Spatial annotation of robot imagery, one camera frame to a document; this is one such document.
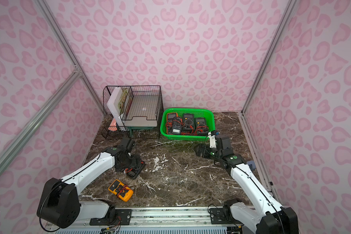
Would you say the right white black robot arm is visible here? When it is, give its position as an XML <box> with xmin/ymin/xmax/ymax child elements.
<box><xmin>195</xmin><ymin>131</ymin><xmax>299</xmax><ymax>234</ymax></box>

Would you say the pink notebook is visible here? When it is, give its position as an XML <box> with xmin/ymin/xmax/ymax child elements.
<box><xmin>108</xmin><ymin>119</ymin><xmax>118</xmax><ymax>132</ymax></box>

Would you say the yellow multimeter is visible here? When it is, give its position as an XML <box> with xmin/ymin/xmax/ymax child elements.
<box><xmin>108</xmin><ymin>179</ymin><xmax>134</xmax><ymax>202</ymax></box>

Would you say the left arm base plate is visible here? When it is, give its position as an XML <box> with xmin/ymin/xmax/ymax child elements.
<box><xmin>89</xmin><ymin>208</ymin><xmax>132</xmax><ymax>226</ymax></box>

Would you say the large green multimeter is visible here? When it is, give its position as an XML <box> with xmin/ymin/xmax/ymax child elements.
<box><xmin>182</xmin><ymin>113</ymin><xmax>195</xmax><ymax>135</ymax></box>

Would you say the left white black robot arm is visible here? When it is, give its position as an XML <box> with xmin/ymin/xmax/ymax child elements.
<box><xmin>36</xmin><ymin>138</ymin><xmax>145</xmax><ymax>234</ymax></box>

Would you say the aluminium front rail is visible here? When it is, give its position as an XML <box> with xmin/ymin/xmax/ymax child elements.
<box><xmin>42</xmin><ymin>206</ymin><xmax>300</xmax><ymax>234</ymax></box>

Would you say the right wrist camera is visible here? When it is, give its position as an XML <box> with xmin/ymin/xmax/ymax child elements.
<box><xmin>208</xmin><ymin>130</ymin><xmax>233</xmax><ymax>150</ymax></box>

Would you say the white upright folder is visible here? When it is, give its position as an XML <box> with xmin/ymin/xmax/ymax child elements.
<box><xmin>107</xmin><ymin>87</ymin><xmax>128</xmax><ymax>131</ymax></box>

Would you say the orange wide multimeter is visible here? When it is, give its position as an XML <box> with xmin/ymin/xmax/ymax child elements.
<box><xmin>166</xmin><ymin>113</ymin><xmax>178</xmax><ymax>135</ymax></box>

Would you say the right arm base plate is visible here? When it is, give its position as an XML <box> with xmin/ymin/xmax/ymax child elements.
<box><xmin>207</xmin><ymin>206</ymin><xmax>240</xmax><ymax>224</ymax></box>

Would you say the black wire desk organizer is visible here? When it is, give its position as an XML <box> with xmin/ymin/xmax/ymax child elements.
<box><xmin>101</xmin><ymin>85</ymin><xmax>164</xmax><ymax>139</ymax></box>

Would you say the small dark multimeter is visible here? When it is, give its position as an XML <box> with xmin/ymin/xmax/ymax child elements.
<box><xmin>171</xmin><ymin>116</ymin><xmax>183</xmax><ymax>135</ymax></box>
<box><xmin>124</xmin><ymin>161</ymin><xmax>145</xmax><ymax>179</ymax></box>

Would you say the green plastic basket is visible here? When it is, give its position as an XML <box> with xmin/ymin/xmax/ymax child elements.
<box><xmin>160</xmin><ymin>108</ymin><xmax>216</xmax><ymax>141</ymax></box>

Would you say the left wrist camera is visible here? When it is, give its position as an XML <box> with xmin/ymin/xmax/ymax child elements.
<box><xmin>118</xmin><ymin>138</ymin><xmax>135</xmax><ymax>153</ymax></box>

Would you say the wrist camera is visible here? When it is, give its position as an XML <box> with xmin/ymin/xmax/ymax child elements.
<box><xmin>208</xmin><ymin>130</ymin><xmax>233</xmax><ymax>150</ymax></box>
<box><xmin>118</xmin><ymin>138</ymin><xmax>135</xmax><ymax>153</ymax></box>

